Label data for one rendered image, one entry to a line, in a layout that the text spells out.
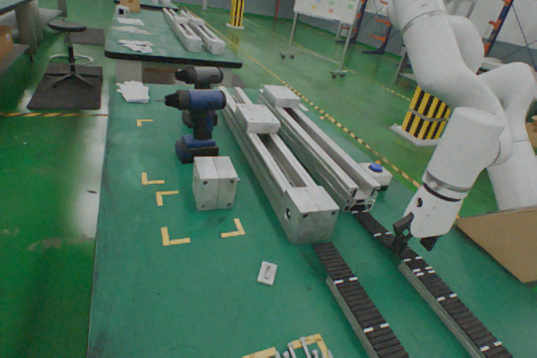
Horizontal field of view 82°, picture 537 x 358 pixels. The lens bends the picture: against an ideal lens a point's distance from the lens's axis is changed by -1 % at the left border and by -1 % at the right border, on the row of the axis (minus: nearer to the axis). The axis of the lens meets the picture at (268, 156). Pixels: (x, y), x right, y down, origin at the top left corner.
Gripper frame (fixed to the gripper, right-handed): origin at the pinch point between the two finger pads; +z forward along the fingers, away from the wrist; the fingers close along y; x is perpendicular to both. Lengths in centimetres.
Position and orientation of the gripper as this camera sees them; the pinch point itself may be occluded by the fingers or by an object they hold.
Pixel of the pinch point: (412, 245)
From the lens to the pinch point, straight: 79.0
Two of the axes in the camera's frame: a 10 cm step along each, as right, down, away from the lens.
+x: -3.2, -5.0, 8.1
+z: -1.7, 8.7, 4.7
